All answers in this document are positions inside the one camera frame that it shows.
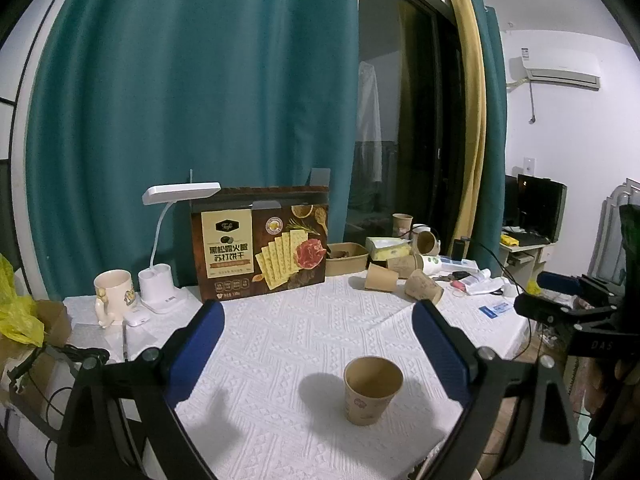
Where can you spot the white headboard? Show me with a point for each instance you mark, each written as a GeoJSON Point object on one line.
{"type": "Point", "coordinates": [612, 225]}

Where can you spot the yellow curtain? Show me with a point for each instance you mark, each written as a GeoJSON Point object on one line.
{"type": "Point", "coordinates": [472, 110]}

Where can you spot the white tube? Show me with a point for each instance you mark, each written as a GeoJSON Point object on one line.
{"type": "Point", "coordinates": [477, 280]}

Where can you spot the white earbuds case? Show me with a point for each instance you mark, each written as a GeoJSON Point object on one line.
{"type": "Point", "coordinates": [136, 318]}

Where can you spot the brown paper bowl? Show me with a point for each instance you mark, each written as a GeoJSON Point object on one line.
{"type": "Point", "coordinates": [347, 260]}

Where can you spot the blue card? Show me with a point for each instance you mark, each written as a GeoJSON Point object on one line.
{"type": "Point", "coordinates": [492, 311]}

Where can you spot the white printed mug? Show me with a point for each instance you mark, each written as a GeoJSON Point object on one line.
{"type": "Point", "coordinates": [117, 292]}

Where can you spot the brown paper cup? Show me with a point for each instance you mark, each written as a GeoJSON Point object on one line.
{"type": "Point", "coordinates": [372, 390]}
{"type": "Point", "coordinates": [402, 226]}
{"type": "Point", "coordinates": [422, 287]}
{"type": "Point", "coordinates": [402, 265]}
{"type": "Point", "coordinates": [380, 278]}
{"type": "Point", "coordinates": [426, 243]}

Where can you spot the yellow plastic bag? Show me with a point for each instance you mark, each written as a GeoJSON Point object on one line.
{"type": "Point", "coordinates": [15, 310]}

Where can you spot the white desk lamp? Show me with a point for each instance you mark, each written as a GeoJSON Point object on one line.
{"type": "Point", "coordinates": [161, 290]}

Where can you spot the yellow tissue pack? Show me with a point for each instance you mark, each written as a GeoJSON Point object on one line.
{"type": "Point", "coordinates": [387, 250]}

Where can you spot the narrow teal curtain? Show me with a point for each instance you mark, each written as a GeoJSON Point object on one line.
{"type": "Point", "coordinates": [495, 160]}

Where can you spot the air conditioner pipe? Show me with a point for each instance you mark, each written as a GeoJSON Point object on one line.
{"type": "Point", "coordinates": [531, 102]}

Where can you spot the dark glass door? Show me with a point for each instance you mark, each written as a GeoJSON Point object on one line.
{"type": "Point", "coordinates": [415, 135]}

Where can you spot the black monitor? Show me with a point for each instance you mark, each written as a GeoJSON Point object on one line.
{"type": "Point", "coordinates": [542, 207]}

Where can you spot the yellow packet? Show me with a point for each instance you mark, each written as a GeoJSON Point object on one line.
{"type": "Point", "coordinates": [510, 240]}

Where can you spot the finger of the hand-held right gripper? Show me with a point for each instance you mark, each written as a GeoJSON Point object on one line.
{"type": "Point", "coordinates": [560, 281]}
{"type": "Point", "coordinates": [540, 307]}

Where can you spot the grey pen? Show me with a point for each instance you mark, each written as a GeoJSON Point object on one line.
{"type": "Point", "coordinates": [125, 342]}

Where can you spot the cardboard box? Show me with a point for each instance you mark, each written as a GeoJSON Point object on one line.
{"type": "Point", "coordinates": [52, 322]}

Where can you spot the white computer desk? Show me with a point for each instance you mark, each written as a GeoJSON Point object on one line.
{"type": "Point", "coordinates": [525, 255]}

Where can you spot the brown cracker box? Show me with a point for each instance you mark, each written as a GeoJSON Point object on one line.
{"type": "Point", "coordinates": [235, 270]}

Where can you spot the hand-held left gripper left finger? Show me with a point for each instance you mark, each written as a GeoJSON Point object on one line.
{"type": "Point", "coordinates": [197, 345]}

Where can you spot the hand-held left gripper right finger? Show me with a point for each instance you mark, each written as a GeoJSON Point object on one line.
{"type": "Point", "coordinates": [442, 350]}

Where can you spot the white air conditioner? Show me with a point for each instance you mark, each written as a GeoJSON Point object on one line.
{"type": "Point", "coordinates": [560, 71]}

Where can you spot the white wall outlet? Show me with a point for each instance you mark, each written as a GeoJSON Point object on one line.
{"type": "Point", "coordinates": [529, 165]}

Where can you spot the wide teal curtain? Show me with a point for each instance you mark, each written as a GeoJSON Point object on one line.
{"type": "Point", "coordinates": [200, 85]}

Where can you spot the white patterned tablecloth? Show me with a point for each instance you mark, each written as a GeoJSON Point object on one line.
{"type": "Point", "coordinates": [280, 340]}

